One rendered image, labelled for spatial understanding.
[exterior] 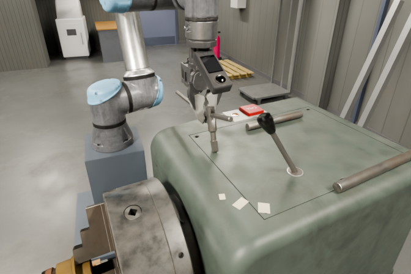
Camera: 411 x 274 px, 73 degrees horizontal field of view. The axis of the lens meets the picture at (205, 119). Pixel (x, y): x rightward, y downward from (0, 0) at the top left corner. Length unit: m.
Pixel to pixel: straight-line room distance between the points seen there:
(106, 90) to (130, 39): 0.20
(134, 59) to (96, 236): 0.60
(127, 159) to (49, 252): 1.41
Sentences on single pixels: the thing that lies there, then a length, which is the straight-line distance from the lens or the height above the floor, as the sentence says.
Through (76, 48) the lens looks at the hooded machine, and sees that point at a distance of 7.33.
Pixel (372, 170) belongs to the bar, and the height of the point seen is 1.28.
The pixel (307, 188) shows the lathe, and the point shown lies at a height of 1.25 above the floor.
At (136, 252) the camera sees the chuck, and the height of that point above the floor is 1.20.
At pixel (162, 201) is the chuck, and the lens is 0.60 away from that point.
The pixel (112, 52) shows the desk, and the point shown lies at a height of 0.22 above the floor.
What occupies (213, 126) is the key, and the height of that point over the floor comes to 1.32.
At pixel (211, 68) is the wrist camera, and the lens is 0.62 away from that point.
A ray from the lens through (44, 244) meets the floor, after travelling 2.40.
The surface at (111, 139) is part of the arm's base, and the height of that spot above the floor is 1.15.
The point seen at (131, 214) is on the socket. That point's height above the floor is 1.22.
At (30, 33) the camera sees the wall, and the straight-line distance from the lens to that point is 6.82.
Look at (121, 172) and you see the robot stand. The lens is 1.06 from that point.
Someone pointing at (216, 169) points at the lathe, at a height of 1.26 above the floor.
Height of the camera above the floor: 1.64
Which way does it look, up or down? 26 degrees down
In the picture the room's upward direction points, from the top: straight up
